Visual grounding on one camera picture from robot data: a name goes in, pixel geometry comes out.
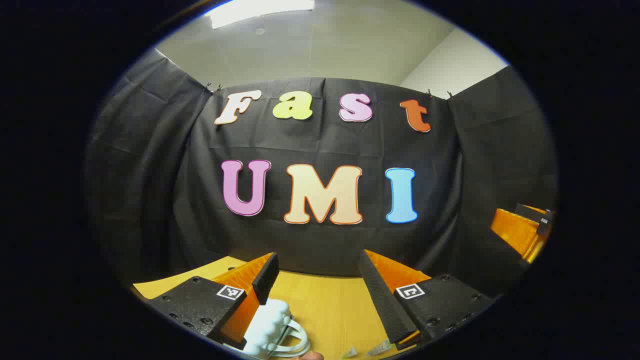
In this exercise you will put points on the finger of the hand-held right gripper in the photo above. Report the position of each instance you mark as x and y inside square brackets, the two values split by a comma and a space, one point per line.
[517, 232]

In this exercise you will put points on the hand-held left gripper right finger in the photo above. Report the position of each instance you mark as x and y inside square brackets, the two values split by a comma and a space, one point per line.
[380, 300]

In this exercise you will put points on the ceiling light panel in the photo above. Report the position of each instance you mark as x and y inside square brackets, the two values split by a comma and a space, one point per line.
[260, 10]

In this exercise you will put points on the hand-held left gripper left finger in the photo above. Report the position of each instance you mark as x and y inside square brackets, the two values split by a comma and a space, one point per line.
[266, 280]

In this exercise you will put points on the black backdrop cloth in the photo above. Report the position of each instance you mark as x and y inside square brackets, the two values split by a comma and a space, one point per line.
[175, 200]

